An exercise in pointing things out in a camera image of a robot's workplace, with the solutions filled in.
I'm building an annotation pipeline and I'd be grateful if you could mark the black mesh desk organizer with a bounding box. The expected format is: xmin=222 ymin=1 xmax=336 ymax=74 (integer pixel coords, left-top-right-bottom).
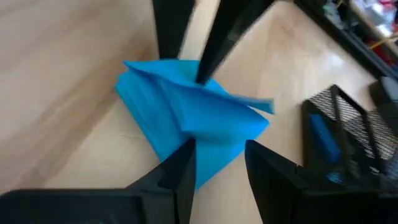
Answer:
xmin=300 ymin=83 xmax=398 ymax=191

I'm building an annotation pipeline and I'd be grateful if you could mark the blue sticky note pad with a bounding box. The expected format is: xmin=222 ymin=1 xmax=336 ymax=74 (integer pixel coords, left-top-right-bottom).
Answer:
xmin=114 ymin=58 xmax=275 ymax=190

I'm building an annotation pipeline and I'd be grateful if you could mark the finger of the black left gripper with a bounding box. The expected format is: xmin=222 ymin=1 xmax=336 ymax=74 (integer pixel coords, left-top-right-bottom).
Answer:
xmin=151 ymin=0 xmax=196 ymax=60
xmin=195 ymin=0 xmax=276 ymax=85

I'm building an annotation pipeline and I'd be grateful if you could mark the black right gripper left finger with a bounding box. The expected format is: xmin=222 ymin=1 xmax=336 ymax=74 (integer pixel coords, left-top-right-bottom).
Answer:
xmin=0 ymin=138 xmax=197 ymax=224

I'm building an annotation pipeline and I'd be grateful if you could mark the small blue rectangular block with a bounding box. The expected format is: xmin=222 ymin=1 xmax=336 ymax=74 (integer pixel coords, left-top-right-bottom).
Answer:
xmin=309 ymin=113 xmax=342 ymax=165

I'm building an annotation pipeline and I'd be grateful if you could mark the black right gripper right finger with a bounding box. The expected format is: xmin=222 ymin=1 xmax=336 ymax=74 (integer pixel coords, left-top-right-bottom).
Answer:
xmin=244 ymin=139 xmax=398 ymax=224

